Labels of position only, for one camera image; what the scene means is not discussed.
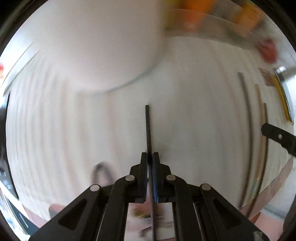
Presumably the thin black chopstick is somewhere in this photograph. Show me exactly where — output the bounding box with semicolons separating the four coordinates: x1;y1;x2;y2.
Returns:
247;102;269;216
145;105;157;241

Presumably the light wooden chopstick right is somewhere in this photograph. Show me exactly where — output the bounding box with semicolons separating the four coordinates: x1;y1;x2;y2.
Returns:
249;83;265;201

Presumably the brown paper label card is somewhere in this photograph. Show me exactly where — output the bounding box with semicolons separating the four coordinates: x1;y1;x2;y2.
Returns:
259;68;275;87

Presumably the yellow black edged tray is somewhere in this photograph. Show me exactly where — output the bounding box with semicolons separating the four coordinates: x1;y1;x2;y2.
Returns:
274;66;295;125

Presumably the dark brown chopstick long right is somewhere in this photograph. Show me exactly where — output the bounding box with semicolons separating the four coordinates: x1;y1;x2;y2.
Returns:
237;72;254;208

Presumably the orange red plastic item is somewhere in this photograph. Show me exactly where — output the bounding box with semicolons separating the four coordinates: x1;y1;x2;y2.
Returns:
256;39;278;64

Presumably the clear plastic container with orange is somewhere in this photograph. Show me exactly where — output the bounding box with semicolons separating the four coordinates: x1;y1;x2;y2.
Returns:
164;0;266;47

